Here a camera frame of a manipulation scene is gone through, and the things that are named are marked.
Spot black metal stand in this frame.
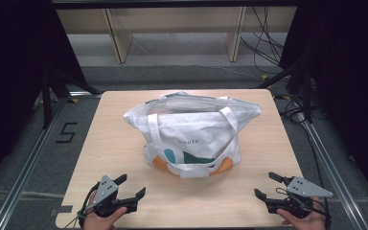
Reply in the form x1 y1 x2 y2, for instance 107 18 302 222
40 68 101 129
254 60 314 125

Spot black floor cables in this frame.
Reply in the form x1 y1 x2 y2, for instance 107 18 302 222
272 92 325 190

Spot person's right hand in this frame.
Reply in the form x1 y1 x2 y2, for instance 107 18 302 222
276 195 329 230

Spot black curtain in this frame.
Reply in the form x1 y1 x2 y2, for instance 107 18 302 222
278 0 368 207
0 0 88 191

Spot hand-held gripper cable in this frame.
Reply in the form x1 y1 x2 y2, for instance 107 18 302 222
64 182 101 230
276 187 333 230

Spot person's left hand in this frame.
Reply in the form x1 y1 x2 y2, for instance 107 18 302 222
82 191 129 230

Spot right hand-held gripper cable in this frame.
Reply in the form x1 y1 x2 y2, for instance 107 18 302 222
276 187 333 230

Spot white printed tote bag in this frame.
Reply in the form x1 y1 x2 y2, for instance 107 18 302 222
123 91 263 179

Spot light wooden bench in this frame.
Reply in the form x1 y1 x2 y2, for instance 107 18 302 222
56 6 298 64

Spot thin white floor cable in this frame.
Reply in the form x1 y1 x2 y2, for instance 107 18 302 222
172 63 264 81

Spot bundle of black cables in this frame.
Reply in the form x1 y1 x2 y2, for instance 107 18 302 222
240 6 286 67

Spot left hand-held gripper cable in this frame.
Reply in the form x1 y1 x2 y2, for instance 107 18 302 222
64 182 101 230

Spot aluminium floor rail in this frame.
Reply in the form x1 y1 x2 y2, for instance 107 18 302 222
295 103 368 230
0 91 104 230

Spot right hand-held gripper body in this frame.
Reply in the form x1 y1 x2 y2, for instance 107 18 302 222
264 175 334 219

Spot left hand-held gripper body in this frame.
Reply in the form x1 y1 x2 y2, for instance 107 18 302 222
92 174 139 219

